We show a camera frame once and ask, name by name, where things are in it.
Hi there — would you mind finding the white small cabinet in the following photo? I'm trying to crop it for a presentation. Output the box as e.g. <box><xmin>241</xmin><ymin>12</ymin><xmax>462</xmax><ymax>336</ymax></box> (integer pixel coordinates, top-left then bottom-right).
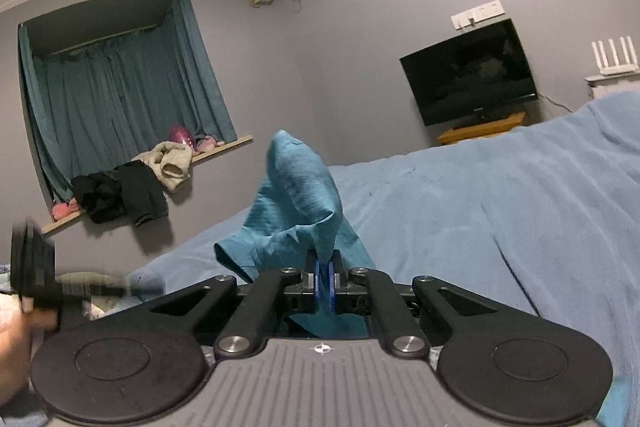
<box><xmin>585</xmin><ymin>74</ymin><xmax>640</xmax><ymax>102</ymax></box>

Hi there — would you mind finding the beige fleece garment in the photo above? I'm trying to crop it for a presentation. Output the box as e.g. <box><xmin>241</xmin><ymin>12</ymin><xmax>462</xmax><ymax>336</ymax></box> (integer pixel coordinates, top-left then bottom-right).
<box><xmin>131</xmin><ymin>142</ymin><xmax>195</xmax><ymax>194</ymax></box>

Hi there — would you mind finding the black garment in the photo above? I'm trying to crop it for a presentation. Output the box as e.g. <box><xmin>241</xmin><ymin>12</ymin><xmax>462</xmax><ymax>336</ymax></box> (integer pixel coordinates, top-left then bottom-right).
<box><xmin>71</xmin><ymin>169</ymin><xmax>127</xmax><ymax>226</ymax></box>
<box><xmin>116</xmin><ymin>160</ymin><xmax>170</xmax><ymax>229</ymax></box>

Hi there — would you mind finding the white wall socket panel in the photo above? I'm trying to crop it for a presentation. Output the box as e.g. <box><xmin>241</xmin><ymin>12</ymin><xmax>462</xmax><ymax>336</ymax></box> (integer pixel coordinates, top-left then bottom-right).
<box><xmin>450</xmin><ymin>0</ymin><xmax>506</xmax><ymax>30</ymax></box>

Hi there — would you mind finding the person's left hand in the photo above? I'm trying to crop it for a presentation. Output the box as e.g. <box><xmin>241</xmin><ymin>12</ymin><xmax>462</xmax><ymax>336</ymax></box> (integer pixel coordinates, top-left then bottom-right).
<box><xmin>0</xmin><ymin>297</ymin><xmax>58</xmax><ymax>390</ymax></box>

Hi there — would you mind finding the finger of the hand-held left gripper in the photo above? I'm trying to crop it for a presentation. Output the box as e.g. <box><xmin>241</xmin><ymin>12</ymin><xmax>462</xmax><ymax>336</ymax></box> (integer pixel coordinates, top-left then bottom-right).
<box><xmin>56</xmin><ymin>282</ymin><xmax>166</xmax><ymax>303</ymax></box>

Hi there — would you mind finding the teal window curtain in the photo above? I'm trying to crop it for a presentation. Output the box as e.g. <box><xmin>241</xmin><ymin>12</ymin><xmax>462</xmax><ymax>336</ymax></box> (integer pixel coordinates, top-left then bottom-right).
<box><xmin>18</xmin><ymin>0</ymin><xmax>238</xmax><ymax>204</ymax></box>

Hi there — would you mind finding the pink plush toy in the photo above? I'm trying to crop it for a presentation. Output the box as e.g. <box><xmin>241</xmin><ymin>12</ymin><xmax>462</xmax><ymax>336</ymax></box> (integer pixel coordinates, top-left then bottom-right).
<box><xmin>52</xmin><ymin>199</ymin><xmax>81</xmax><ymax>223</ymax></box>
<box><xmin>194</xmin><ymin>134</ymin><xmax>227</xmax><ymax>154</ymax></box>

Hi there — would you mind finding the blue bed blanket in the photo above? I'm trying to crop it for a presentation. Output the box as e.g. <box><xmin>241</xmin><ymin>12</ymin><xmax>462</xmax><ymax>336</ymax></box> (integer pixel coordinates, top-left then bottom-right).
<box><xmin>122</xmin><ymin>89</ymin><xmax>640</xmax><ymax>427</ymax></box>

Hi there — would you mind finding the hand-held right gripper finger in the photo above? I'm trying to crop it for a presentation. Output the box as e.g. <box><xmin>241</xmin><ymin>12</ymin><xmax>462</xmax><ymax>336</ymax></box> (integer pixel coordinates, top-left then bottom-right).
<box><xmin>112</xmin><ymin>256</ymin><xmax>325</xmax><ymax>359</ymax></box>
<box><xmin>325</xmin><ymin>259</ymin><xmax>543</xmax><ymax>357</ymax></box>

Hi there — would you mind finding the white antenna router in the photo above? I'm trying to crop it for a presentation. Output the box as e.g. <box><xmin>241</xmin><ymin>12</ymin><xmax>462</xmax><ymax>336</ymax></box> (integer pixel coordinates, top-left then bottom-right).
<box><xmin>591</xmin><ymin>36</ymin><xmax>640</xmax><ymax>76</ymax></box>

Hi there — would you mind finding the wooden window sill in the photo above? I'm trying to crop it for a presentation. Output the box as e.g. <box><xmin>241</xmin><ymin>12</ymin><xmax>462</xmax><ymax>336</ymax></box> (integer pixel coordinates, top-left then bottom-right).
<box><xmin>40</xmin><ymin>135</ymin><xmax>254</xmax><ymax>236</ymax></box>

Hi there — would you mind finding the thin wall cable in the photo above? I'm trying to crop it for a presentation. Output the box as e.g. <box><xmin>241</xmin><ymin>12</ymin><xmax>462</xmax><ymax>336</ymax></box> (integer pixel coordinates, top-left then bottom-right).
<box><xmin>537</xmin><ymin>91</ymin><xmax>577</xmax><ymax>114</ymax></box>

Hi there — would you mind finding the magenta round plush toy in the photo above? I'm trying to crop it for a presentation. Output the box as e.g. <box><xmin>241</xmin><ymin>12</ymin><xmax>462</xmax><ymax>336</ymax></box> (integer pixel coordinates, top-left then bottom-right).
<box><xmin>169</xmin><ymin>124</ymin><xmax>197</xmax><ymax>148</ymax></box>

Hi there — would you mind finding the black flat television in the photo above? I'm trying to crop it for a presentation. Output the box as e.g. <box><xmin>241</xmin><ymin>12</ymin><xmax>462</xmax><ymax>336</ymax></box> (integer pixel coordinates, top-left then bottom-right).
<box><xmin>399</xmin><ymin>18</ymin><xmax>539</xmax><ymax>128</ymax></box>

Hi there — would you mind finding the wooden television stand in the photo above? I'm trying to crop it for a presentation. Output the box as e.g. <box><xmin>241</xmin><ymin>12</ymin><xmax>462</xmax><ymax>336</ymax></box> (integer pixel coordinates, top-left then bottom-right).
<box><xmin>437</xmin><ymin>111</ymin><xmax>529</xmax><ymax>146</ymax></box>

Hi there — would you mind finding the teal zip jacket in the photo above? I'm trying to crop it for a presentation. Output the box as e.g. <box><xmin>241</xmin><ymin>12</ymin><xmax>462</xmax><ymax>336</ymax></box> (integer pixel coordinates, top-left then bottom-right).
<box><xmin>213</xmin><ymin>129</ymin><xmax>379</xmax><ymax>338</ymax></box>

